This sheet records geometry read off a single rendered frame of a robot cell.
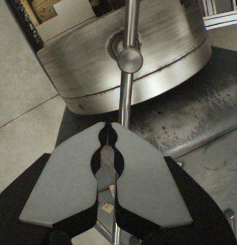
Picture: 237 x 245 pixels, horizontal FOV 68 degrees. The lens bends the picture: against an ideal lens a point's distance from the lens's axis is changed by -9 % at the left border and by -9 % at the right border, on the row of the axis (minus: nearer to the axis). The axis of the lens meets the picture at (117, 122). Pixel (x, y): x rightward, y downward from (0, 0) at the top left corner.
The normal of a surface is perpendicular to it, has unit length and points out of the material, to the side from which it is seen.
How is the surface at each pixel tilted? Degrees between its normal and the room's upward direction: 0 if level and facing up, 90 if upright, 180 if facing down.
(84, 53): 26
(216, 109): 34
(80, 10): 8
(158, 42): 8
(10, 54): 0
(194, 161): 0
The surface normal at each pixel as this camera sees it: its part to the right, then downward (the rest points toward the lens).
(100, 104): -0.37, 0.60
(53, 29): 0.26, 0.38
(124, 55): 0.01, 0.50
